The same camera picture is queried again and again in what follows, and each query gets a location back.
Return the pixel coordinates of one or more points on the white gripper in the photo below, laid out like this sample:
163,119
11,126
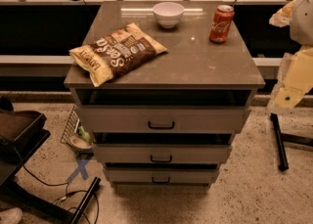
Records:
302,22

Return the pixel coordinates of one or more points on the brown chip bag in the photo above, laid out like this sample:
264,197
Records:
115,54

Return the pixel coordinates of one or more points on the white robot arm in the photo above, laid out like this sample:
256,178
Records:
298,15

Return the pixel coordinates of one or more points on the black stand leg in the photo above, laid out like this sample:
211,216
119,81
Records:
281,138

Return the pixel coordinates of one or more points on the red soda can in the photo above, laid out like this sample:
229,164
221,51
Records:
221,23

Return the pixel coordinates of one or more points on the grey drawer cabinet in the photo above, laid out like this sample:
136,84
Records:
193,73

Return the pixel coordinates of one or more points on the white ceramic bowl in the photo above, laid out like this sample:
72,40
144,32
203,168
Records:
168,14

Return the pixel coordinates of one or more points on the middle drawer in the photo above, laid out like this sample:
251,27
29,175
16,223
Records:
135,153

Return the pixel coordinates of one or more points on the drawer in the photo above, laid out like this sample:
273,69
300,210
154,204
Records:
163,119
161,176
135,153

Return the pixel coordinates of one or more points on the bottom drawer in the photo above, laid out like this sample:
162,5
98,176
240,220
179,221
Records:
161,176

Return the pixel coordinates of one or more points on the top drawer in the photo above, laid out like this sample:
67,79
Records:
163,119

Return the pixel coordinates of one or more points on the small bowl in basket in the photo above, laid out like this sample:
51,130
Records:
79,143

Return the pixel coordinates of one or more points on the black cart with tray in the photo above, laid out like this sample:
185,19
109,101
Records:
22,134

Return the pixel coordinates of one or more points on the white shoe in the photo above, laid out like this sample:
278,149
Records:
11,216

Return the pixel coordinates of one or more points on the wire basket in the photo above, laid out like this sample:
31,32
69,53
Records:
74,127

